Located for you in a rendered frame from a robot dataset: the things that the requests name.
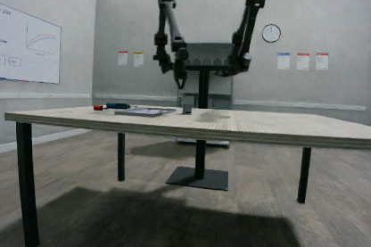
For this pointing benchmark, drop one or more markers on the grey metal l-bracket with holes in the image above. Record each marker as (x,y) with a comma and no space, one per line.
(187,99)

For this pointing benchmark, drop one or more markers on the blue screwdriver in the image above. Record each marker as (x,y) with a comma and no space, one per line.
(119,105)

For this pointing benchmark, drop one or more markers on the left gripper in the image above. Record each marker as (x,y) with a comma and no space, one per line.
(233,70)

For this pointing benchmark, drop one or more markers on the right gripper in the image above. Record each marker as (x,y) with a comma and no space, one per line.
(178,76)

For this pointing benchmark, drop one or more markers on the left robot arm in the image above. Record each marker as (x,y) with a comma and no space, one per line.
(241,58)

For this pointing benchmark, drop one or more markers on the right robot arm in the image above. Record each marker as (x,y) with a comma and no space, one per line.
(161,38)

